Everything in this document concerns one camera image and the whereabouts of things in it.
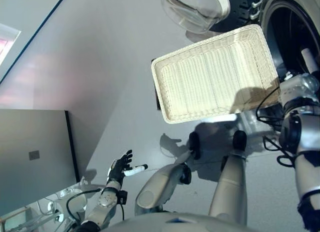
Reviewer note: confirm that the bright window pane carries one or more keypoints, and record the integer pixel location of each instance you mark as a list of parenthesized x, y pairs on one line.
[(7, 42)]

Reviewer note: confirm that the silver robot torso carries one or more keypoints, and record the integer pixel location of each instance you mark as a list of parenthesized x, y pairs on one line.
[(180, 224)]

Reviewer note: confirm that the grey washing machine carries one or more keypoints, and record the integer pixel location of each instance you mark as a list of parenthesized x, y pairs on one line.
[(287, 29)]

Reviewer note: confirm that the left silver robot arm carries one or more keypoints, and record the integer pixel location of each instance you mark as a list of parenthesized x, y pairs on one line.
[(105, 199)]

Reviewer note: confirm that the left robot leg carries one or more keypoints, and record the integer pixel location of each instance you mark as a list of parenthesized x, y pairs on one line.
[(160, 182)]

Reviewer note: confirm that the white round device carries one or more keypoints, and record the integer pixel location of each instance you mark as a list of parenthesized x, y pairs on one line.
[(80, 202)]

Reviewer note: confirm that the right robot leg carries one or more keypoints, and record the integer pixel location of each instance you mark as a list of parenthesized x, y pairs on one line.
[(230, 187)]

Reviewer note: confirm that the grey panel with black edge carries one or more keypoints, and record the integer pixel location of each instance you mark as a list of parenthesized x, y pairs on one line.
[(32, 142)]

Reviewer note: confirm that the round glass washing machine door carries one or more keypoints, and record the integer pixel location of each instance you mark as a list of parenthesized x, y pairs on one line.
[(195, 12)]

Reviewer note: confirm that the dark brown wooden stool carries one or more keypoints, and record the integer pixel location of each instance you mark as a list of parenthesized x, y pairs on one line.
[(158, 102)]

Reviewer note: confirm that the blue wall trim strip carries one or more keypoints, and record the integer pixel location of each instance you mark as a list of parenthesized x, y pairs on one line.
[(37, 33)]

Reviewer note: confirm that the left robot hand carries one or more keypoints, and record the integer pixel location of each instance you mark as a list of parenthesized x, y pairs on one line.
[(117, 170)]

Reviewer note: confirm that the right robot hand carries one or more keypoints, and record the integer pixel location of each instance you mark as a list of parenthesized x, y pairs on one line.
[(297, 87)]

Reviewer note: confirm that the cream wicker basket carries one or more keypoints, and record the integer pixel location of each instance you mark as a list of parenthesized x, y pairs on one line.
[(212, 79)]

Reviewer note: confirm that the robot leg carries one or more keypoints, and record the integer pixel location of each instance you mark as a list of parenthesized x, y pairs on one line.
[(230, 187), (160, 182)]

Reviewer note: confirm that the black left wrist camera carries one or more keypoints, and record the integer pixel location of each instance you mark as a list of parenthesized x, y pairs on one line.
[(122, 197)]

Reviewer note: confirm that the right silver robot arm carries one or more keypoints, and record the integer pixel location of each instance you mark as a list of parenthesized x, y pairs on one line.
[(307, 167)]

